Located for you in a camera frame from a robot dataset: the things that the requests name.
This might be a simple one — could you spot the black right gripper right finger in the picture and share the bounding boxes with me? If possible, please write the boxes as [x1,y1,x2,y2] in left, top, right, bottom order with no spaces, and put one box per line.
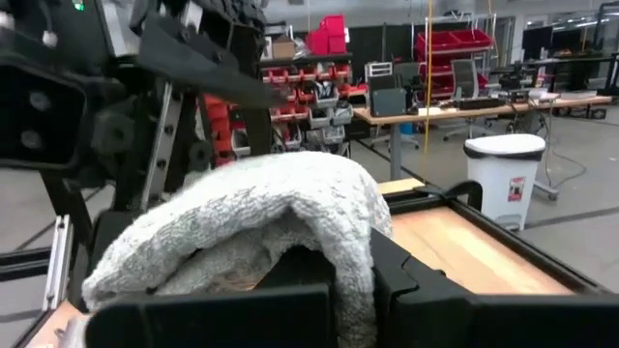
[370,230,475,348]

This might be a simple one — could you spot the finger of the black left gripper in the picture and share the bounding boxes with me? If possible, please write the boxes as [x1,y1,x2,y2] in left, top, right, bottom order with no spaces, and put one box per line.
[138,13,287,110]

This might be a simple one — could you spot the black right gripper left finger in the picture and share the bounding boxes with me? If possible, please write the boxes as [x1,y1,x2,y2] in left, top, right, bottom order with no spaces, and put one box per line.
[241,245,339,348]

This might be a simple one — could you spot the grey terry towel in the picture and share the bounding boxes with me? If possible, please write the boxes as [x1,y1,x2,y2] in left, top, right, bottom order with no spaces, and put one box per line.
[80,150,394,348]

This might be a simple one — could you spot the brown cardboard box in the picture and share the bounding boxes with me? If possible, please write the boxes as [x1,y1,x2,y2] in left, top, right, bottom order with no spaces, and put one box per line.
[271,40,298,61]

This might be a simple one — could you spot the rack of red grey bins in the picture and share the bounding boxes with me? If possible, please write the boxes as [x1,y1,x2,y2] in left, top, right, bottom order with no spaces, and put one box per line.
[202,60,362,168]

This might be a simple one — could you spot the red stacked boxes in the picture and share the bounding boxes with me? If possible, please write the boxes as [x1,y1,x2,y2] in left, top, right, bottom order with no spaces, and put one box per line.
[306,13,350,56]

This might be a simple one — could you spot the white pedal trash can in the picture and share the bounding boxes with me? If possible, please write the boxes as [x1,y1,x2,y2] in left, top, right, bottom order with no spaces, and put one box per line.
[462,132,547,233]

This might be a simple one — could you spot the grey rolling stand base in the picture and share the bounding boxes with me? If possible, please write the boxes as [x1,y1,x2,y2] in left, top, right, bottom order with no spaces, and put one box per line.
[531,179,562,202]

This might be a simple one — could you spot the grey metal box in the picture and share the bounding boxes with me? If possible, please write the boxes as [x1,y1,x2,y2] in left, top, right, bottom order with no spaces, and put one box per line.
[368,85,408,118]

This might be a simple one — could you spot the wooden top workbench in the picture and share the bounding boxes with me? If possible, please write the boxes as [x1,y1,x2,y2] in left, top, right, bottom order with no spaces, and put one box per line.
[352,94,614,181]

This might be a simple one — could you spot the grey office chair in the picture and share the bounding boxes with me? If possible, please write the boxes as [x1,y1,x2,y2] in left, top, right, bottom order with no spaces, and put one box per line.
[442,57,485,141]

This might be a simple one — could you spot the shelf of red bins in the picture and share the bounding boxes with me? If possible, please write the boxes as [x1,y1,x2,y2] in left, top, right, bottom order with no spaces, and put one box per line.
[411,27,495,101]

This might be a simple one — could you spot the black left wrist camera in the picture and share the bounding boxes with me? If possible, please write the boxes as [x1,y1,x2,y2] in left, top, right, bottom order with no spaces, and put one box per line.
[0,61,89,171]

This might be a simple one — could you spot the yellow hanging cable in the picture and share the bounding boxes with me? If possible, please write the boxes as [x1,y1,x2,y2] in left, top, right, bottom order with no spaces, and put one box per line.
[423,0,435,157]

